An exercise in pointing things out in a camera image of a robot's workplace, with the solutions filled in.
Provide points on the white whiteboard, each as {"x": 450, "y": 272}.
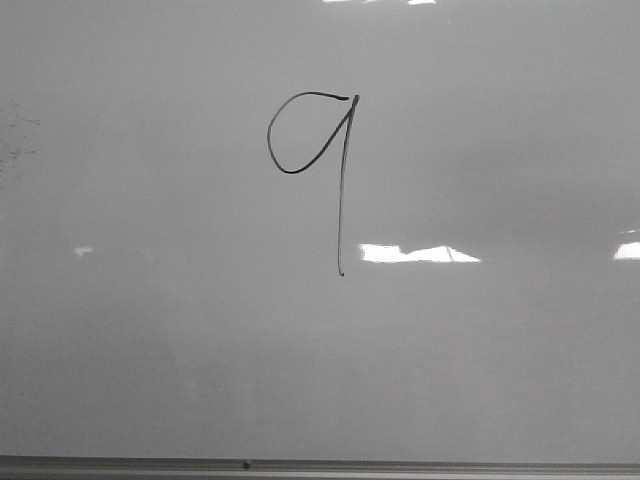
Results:
{"x": 354, "y": 230}

